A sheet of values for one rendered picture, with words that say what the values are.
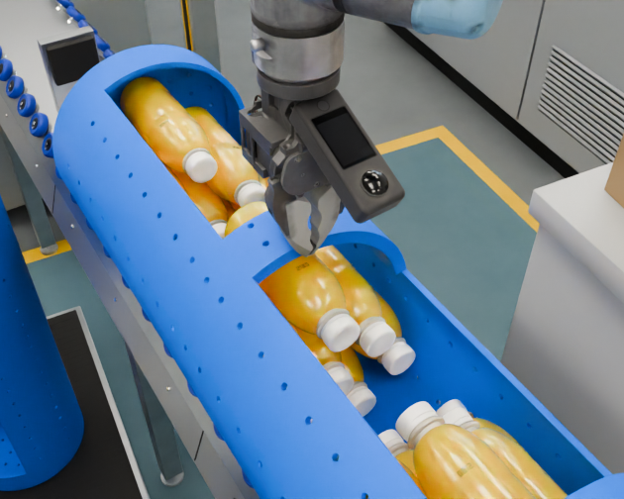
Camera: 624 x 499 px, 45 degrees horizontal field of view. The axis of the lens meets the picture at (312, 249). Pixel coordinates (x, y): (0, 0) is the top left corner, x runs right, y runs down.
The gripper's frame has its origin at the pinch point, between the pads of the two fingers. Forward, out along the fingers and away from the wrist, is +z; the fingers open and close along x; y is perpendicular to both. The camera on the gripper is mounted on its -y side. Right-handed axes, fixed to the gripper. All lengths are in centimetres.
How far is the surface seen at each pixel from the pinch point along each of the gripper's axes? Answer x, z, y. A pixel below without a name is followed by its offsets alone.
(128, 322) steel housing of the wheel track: 13, 36, 33
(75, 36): -1, 15, 84
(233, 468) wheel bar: 11.8, 31.3, -0.4
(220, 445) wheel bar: 11.6, 31.1, 3.3
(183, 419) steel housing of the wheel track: 13.0, 36.1, 12.6
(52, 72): 4, 20, 83
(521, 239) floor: -130, 123, 75
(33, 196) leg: 7, 98, 152
